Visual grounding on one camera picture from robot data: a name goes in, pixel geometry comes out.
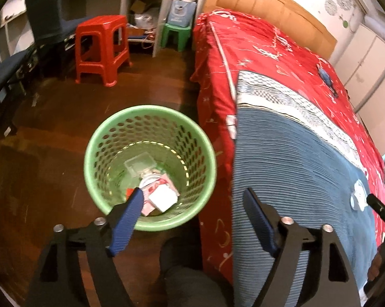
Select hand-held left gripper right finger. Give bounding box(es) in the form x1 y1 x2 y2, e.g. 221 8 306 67
243 187 362 307

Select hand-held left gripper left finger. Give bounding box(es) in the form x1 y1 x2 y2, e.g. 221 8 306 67
26 187 144 307

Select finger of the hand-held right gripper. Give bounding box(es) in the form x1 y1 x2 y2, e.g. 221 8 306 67
367 193 385 227

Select clear cup with white label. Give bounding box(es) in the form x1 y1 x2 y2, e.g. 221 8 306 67
350 179 367 212

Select white plastic packet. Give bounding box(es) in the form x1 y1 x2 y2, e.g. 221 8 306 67
148 185 178 213

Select pink white snack wrapper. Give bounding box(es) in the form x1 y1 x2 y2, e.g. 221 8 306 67
141 175 172 216

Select clear rectangular plastic tray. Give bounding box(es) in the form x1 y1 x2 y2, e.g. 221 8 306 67
124 153 156 178

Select green plastic waste basket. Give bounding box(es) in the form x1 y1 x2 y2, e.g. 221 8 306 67
84 105 217 232

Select person's right hand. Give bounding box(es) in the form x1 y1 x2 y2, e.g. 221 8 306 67
368 251 385 282

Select small blue cloth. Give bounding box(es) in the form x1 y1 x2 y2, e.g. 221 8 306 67
316 64 338 98

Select cream wardrobe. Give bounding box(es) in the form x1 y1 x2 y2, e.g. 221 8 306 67
330 22 385 112

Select red patterned blanket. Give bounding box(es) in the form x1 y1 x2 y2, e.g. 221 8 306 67
190 9 385 282

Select green plastic stool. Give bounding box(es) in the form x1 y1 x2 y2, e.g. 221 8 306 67
161 23 192 52

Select red plastic stool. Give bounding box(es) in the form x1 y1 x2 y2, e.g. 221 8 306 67
75 15 131 87

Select dark blue chair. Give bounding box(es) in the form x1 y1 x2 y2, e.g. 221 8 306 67
0 32 36 135
25 0 94 77

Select white plastic bag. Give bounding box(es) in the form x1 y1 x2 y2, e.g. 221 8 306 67
135 8 161 29

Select light blue paper bag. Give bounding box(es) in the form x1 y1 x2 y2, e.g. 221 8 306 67
167 0 197 28

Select cardboard box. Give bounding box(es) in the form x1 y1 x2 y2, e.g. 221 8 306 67
130 0 161 15

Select white desk with shelves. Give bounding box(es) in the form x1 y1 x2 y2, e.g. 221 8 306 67
0 0 177 58

